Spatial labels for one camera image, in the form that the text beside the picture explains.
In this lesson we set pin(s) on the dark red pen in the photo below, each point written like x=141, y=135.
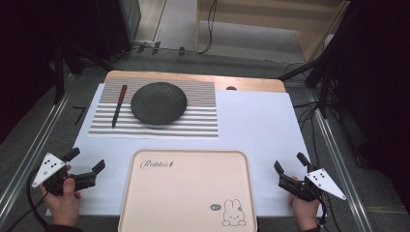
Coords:
x=119, y=106

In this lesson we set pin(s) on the small dark round object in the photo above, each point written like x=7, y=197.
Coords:
x=231, y=88

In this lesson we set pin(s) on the person's right hand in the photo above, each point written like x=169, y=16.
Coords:
x=304, y=212

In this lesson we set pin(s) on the black metal stand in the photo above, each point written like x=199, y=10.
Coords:
x=324, y=90
x=58, y=74

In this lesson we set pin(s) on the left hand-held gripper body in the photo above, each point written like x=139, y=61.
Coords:
x=48, y=167

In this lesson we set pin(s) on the metal floor rail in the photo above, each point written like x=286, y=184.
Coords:
x=341, y=174
x=35, y=151

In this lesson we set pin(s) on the striped placemat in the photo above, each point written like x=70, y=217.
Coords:
x=199, y=122

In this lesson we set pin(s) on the pink tray with rabbit print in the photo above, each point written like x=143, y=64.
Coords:
x=183, y=190

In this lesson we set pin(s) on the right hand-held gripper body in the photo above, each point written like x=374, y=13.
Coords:
x=325, y=182

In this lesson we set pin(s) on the light wooden frame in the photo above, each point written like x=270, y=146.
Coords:
x=257, y=16

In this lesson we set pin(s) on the white table sheet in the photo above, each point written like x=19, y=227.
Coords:
x=257, y=129

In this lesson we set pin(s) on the person's left hand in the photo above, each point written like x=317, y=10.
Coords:
x=64, y=203

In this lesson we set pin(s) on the power strip with plugs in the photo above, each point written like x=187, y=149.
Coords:
x=156, y=47

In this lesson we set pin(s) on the dark round plate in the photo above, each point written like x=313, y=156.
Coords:
x=159, y=103

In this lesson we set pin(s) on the dark cabinet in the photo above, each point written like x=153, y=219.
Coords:
x=125, y=22

